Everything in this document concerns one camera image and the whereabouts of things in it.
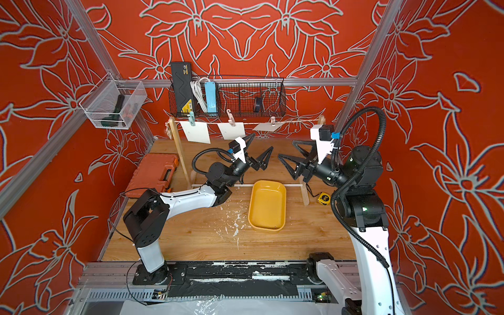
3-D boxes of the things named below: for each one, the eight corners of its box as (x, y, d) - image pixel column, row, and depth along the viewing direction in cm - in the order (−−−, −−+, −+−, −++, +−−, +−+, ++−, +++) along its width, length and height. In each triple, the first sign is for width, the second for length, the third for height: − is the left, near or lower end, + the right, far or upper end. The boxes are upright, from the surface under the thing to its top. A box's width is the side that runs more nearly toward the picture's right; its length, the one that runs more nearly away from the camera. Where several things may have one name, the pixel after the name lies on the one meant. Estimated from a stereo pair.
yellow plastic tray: (248, 234, 85) (248, 229, 80) (248, 186, 100) (248, 180, 95) (289, 234, 84) (291, 229, 79) (283, 186, 100) (285, 180, 95)
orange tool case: (132, 195, 97) (126, 190, 93) (148, 159, 112) (144, 153, 108) (168, 195, 97) (164, 190, 92) (179, 159, 112) (176, 152, 108)
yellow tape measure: (316, 201, 95) (318, 198, 92) (319, 193, 97) (321, 191, 95) (327, 206, 93) (329, 204, 91) (330, 198, 96) (332, 195, 93)
